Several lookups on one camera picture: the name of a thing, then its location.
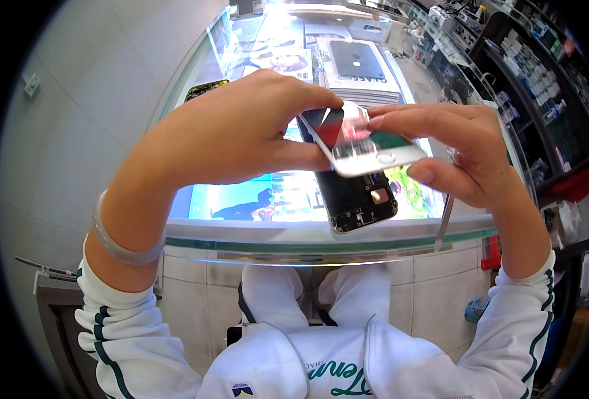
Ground person's left hand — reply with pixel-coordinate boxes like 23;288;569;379
144;69;345;192

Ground person's right hand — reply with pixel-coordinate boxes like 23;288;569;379
366;103;518;210

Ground white phone screen panel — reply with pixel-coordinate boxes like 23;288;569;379
297;100;429;179

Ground clear protective film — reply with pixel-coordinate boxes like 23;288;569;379
342;102;376;161

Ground shelf with phone accessories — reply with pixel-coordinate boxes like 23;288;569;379
408;0;589;188

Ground red plastic object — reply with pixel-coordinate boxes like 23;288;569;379
480;234;503;272

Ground red cloth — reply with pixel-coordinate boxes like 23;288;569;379
543;159;589;203

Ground clear plastic bag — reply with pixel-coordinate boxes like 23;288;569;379
540;199;583;251

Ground open phone body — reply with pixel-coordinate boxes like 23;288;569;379
297;117;399;235

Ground glass display counter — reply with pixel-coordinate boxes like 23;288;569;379
150;0;530;267

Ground stack of screen protector boxes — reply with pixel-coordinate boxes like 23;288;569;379
316;37;403;108

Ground dark phone back cover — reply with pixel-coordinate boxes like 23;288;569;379
329;40;388;80

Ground person's legs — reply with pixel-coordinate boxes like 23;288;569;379
239;263;393;331

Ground grey chair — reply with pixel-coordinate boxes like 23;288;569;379
14;254;163;399

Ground person's body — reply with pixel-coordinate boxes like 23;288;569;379
94;313;542;399

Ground black yellow phone frame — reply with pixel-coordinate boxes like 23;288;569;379
184;79;230;103

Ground clear grey bracelet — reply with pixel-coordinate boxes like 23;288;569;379
92;190;167;266

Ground white wall socket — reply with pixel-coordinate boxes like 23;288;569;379
22;72;42;99

